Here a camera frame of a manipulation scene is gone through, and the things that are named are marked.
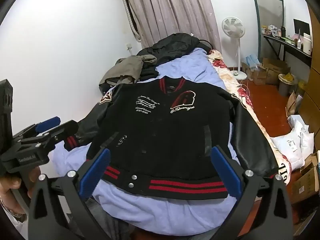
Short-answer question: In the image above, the black red varsity jacket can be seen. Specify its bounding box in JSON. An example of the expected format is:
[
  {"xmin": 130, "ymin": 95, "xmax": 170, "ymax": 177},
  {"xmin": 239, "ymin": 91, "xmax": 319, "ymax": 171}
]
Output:
[{"xmin": 64, "ymin": 76, "xmax": 278, "ymax": 200}]

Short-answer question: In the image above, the person's left hand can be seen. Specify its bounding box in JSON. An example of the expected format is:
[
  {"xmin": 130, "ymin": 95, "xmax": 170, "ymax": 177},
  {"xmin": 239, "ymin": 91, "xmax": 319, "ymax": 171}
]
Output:
[{"xmin": 0, "ymin": 166, "xmax": 41, "ymax": 215}]

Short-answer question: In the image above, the light blue bed sheet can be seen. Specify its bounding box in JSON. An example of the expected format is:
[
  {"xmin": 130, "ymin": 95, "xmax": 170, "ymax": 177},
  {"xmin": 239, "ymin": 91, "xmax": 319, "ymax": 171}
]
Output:
[{"xmin": 51, "ymin": 47, "xmax": 253, "ymax": 235}]

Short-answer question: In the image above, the floral red cream blanket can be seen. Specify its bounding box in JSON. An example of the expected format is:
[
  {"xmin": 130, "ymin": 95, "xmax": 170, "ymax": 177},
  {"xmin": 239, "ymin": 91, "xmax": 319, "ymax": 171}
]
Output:
[{"xmin": 208, "ymin": 50, "xmax": 300, "ymax": 188}]

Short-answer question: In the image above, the white plastic bag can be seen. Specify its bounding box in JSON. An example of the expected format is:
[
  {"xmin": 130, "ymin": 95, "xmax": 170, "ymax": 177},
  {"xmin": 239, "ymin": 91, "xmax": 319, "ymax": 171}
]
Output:
[{"xmin": 271, "ymin": 115, "xmax": 314, "ymax": 171}]

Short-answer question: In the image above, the olive grey garment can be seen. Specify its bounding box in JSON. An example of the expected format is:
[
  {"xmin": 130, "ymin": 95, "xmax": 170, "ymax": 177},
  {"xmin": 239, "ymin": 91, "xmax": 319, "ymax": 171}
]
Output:
[{"xmin": 99, "ymin": 54, "xmax": 157, "ymax": 92}]

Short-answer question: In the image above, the brown paper bag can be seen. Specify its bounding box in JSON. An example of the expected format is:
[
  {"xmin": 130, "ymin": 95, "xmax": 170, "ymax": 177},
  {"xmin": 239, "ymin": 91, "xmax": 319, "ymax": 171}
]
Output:
[{"xmin": 285, "ymin": 92, "xmax": 303, "ymax": 118}]

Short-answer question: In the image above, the brown wooden wardrobe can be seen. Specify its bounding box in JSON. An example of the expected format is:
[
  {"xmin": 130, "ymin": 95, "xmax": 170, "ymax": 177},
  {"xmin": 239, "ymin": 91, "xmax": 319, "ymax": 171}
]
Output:
[{"xmin": 298, "ymin": 6, "xmax": 320, "ymax": 135}]

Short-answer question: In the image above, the grey trash bin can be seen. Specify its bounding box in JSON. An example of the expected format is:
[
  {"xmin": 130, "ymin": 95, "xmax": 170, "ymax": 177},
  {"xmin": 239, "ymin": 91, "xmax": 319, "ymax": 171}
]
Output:
[{"xmin": 278, "ymin": 73, "xmax": 294, "ymax": 96}]

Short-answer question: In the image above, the cardboard boxes pile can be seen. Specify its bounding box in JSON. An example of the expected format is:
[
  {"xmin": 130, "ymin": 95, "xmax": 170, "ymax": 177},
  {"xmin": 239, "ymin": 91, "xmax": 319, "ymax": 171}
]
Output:
[{"xmin": 241, "ymin": 58, "xmax": 290, "ymax": 86}]

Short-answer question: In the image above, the blue face mask pack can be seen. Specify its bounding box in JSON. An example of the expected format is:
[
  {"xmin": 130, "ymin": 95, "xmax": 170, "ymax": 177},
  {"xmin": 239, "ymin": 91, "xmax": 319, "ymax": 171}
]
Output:
[{"xmin": 245, "ymin": 54, "xmax": 260, "ymax": 68}]

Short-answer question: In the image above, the black desk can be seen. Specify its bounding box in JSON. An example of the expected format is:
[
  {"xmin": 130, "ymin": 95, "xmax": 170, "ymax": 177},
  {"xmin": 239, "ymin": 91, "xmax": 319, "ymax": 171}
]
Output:
[{"xmin": 261, "ymin": 34, "xmax": 312, "ymax": 68}]

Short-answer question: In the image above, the black puffy jacket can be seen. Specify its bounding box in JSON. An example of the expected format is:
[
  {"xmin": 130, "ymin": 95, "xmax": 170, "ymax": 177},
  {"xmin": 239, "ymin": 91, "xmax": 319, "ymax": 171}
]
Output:
[{"xmin": 137, "ymin": 33, "xmax": 214, "ymax": 81}]

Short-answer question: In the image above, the white standing fan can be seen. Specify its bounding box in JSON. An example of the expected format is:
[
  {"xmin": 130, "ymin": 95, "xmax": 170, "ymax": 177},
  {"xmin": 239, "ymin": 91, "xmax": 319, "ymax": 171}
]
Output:
[{"xmin": 221, "ymin": 17, "xmax": 247, "ymax": 81}]

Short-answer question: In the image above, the pink grey curtain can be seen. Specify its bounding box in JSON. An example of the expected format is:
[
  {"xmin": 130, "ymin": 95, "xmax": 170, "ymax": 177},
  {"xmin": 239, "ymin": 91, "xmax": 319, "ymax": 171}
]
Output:
[{"xmin": 123, "ymin": 0, "xmax": 221, "ymax": 50}]

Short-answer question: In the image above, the black monitor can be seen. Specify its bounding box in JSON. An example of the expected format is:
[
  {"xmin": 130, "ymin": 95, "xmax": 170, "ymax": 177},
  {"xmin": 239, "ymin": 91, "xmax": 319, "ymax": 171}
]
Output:
[{"xmin": 293, "ymin": 19, "xmax": 310, "ymax": 36}]

